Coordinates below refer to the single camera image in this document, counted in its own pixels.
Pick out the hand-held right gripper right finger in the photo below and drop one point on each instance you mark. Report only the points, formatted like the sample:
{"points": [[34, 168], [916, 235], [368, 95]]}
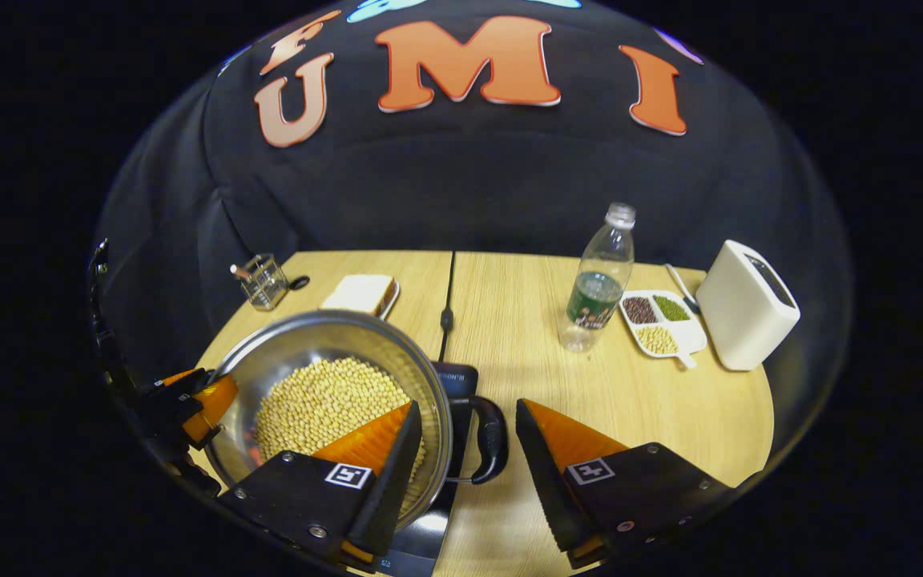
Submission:
{"points": [[542, 481]]}

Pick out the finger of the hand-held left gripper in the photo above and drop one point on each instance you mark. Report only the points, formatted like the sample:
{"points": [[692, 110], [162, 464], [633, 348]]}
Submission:
{"points": [[177, 378], [211, 409]]}

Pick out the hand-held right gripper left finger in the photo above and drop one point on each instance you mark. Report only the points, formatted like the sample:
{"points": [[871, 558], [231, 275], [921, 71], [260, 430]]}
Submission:
{"points": [[397, 489]]}

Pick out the pile of yellow soybeans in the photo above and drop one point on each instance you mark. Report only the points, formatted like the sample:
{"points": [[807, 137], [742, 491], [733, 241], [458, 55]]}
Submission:
{"points": [[317, 401]]}

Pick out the black induction cooktop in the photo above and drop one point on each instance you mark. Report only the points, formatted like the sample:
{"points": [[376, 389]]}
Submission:
{"points": [[457, 381]]}

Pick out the small black round object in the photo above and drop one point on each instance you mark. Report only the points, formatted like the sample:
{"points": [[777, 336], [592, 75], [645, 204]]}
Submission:
{"points": [[299, 283]]}

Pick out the sandwich with lettuce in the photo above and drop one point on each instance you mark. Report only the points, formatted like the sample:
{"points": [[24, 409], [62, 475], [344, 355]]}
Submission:
{"points": [[357, 292]]}

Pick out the small white plate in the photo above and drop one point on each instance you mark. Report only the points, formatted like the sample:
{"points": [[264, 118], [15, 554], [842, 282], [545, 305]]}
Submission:
{"points": [[391, 300]]}

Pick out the white divided dish of beans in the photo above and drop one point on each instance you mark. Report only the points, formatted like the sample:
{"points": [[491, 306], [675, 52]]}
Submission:
{"points": [[662, 324]]}

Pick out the clear plastic water bottle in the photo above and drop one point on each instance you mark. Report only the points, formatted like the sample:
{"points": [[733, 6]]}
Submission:
{"points": [[602, 272]]}

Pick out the white spoon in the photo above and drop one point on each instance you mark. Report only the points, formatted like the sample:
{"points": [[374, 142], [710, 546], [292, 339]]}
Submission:
{"points": [[679, 287]]}

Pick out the white box-shaped appliance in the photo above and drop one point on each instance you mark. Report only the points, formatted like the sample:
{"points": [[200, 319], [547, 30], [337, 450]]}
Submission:
{"points": [[742, 308]]}

